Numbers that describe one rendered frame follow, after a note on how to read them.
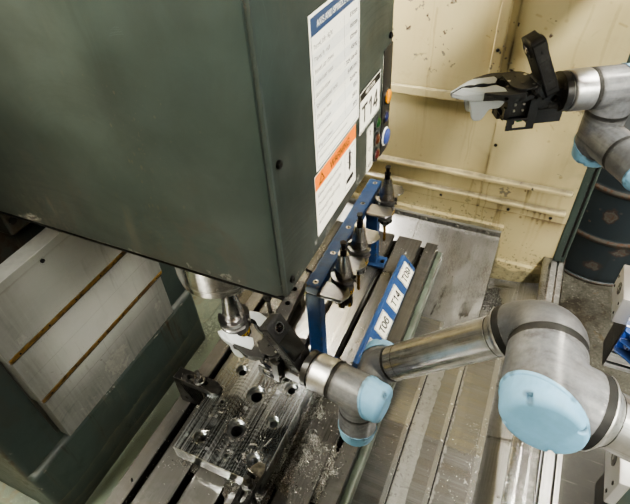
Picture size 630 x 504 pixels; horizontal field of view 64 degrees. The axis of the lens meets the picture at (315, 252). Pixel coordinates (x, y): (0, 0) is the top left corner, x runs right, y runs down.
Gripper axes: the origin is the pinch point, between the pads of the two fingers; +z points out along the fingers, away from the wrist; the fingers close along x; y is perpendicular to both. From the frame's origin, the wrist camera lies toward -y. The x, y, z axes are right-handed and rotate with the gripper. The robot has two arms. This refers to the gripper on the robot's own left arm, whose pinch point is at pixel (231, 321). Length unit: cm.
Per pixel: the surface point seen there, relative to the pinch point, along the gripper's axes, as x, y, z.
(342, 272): 27.7, 5.0, -10.4
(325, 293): 22.4, 8.2, -8.8
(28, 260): -14.8, -11.1, 39.5
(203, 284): -7.4, -20.3, -4.0
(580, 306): 173, 130, -71
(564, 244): 108, 41, -53
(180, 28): -10, -65, -15
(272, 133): -8, -54, -22
